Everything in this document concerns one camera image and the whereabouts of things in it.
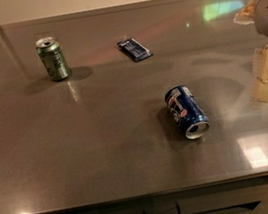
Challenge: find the blue pepsi can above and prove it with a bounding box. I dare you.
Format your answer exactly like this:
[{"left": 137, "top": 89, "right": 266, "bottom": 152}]
[{"left": 165, "top": 85, "right": 209, "bottom": 140}]

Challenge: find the green soda can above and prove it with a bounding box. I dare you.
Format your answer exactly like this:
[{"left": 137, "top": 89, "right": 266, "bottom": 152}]
[{"left": 36, "top": 36, "right": 71, "bottom": 82}]

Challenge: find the blue snack packet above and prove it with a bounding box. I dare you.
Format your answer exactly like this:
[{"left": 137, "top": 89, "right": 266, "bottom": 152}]
[{"left": 117, "top": 38, "right": 153, "bottom": 62}]

